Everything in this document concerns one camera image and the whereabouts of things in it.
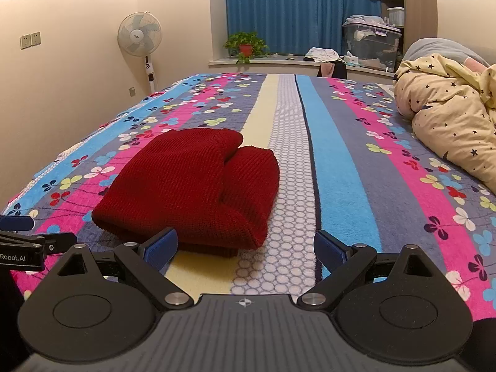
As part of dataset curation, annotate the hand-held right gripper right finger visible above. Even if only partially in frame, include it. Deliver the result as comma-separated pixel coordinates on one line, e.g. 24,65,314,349
296,230,436,312

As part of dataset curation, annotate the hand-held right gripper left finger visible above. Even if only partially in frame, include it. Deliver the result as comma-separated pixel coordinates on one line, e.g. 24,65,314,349
58,228,192,311

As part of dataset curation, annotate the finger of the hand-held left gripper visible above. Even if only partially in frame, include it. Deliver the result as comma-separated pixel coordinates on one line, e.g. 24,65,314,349
0,232,77,258
0,215,35,233

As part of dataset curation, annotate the dark red knit sweater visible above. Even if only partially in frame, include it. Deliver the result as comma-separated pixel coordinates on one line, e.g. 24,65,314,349
92,129,280,258

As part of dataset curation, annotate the pile of light clothes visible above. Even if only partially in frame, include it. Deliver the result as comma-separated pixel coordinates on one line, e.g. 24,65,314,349
304,47,343,63

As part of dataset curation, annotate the floral striped bedspread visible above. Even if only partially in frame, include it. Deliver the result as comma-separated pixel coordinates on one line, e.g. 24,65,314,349
0,72,496,318

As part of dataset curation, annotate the cream star-print duvet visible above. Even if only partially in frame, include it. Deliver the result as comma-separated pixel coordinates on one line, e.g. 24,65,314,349
393,53,496,194

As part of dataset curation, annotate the white windowsill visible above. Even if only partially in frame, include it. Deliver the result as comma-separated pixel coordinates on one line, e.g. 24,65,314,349
208,55,396,74

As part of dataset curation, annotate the clear plastic storage bin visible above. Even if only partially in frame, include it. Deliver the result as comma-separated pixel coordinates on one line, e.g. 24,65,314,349
343,15,401,72

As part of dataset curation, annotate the white standing fan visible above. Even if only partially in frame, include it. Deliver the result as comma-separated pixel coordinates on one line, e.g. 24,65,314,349
117,12,162,94

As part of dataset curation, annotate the potted green plant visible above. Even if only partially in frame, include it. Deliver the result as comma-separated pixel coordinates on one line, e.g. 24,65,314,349
223,32,269,64

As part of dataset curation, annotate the grey pillow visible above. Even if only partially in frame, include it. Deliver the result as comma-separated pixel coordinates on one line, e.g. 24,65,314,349
403,38,491,66

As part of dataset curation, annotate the blue curtain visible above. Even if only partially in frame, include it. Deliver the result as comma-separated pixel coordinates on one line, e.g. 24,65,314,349
225,0,384,55

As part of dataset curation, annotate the wooden shelf unit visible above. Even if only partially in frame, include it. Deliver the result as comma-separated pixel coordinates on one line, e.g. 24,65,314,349
378,0,407,72

